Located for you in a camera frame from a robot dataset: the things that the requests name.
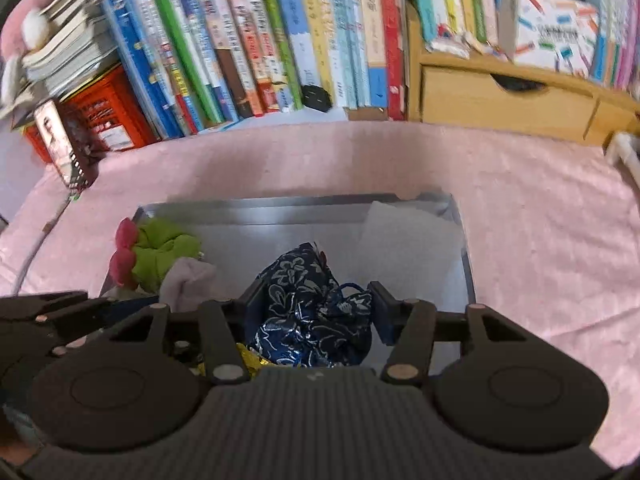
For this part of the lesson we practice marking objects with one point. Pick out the stack of flat books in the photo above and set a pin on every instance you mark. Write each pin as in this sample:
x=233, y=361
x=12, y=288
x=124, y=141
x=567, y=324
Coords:
x=70, y=50

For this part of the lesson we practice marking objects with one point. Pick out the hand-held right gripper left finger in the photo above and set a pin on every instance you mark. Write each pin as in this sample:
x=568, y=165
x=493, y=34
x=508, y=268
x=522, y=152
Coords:
x=252, y=305

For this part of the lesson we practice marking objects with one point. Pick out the black ink bottle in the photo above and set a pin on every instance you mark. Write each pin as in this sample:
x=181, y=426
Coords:
x=316, y=98

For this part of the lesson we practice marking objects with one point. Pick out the dark blue floral pouch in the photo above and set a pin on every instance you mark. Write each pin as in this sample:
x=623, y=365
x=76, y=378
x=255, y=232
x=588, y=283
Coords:
x=305, y=305

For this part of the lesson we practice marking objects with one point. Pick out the red plastic crate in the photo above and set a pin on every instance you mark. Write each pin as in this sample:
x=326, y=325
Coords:
x=115, y=110

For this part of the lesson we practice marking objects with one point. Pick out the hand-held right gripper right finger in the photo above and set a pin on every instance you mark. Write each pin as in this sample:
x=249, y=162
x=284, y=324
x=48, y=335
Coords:
x=384, y=312

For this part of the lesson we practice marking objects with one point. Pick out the colourful printed box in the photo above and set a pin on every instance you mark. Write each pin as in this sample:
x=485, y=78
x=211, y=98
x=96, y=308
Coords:
x=550, y=30

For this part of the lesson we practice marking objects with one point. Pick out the white tube rail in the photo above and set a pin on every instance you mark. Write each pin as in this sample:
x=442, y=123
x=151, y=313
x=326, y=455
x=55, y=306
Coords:
x=625, y=152

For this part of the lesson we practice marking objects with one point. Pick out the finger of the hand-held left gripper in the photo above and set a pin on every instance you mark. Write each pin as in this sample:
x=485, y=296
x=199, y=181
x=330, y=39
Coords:
x=95, y=317
x=35, y=306

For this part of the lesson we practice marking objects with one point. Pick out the green and pink socks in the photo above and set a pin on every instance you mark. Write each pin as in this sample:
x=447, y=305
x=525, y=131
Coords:
x=160, y=255

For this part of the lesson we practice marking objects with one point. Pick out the pink and white plush toy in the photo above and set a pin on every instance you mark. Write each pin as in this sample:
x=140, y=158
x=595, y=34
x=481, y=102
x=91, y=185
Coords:
x=25, y=25

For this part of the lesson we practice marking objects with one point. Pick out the wooden drawer organizer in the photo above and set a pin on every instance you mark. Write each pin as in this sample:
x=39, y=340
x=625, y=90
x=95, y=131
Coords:
x=500, y=100

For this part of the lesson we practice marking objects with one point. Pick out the purple plush ball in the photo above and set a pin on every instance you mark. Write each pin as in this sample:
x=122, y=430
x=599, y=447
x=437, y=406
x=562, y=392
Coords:
x=187, y=280

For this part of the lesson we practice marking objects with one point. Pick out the row of colourful books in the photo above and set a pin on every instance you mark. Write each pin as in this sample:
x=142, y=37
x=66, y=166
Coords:
x=250, y=35

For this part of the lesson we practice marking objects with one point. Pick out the grey cardboard box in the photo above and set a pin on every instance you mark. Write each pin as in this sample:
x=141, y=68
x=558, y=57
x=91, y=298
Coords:
x=300, y=225

